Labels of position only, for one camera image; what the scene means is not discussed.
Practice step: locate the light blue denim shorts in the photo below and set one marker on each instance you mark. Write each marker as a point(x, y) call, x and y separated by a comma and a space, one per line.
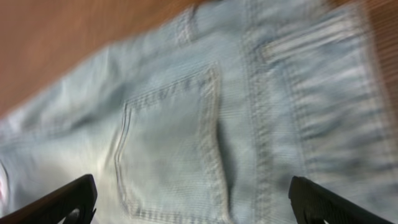
point(207, 119)

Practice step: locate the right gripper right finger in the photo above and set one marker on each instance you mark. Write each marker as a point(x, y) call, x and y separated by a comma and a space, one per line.
point(314, 204)

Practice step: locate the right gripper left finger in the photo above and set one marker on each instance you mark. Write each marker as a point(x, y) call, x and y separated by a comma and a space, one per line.
point(72, 203)

